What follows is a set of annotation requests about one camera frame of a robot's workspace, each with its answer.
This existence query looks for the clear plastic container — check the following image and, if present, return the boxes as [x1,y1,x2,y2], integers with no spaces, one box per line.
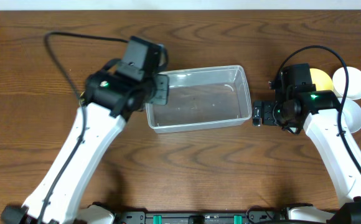
[146,65,252,133]

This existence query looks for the yellow plastic bowl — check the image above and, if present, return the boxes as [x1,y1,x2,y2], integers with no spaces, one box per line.
[310,68,334,91]

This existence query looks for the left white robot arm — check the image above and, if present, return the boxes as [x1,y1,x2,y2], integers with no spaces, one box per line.
[1,70,169,224]

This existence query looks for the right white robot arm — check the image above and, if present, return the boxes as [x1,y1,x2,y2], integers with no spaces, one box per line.
[253,90,361,223]

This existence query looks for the white bowl lower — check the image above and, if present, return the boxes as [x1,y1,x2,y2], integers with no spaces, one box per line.
[343,98,361,133]

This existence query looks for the white bowl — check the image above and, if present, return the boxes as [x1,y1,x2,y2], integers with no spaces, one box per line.
[343,98,361,133]
[332,67,361,100]

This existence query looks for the white bowl upper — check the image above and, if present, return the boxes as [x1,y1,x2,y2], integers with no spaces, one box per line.
[332,67,361,100]

